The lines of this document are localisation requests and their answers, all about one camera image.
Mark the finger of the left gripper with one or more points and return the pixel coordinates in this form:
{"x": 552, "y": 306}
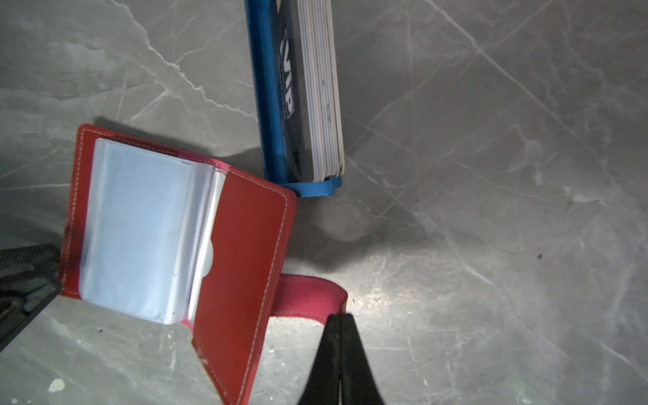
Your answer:
{"x": 29, "y": 283}

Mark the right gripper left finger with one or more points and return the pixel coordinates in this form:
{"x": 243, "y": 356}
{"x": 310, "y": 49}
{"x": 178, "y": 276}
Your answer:
{"x": 323, "y": 383}

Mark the red leather card holder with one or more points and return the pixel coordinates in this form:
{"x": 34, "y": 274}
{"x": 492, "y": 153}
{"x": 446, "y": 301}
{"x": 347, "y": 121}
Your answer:
{"x": 171, "y": 237}

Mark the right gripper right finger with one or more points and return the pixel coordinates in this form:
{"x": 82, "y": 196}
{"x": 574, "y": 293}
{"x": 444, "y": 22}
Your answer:
{"x": 357, "y": 383}

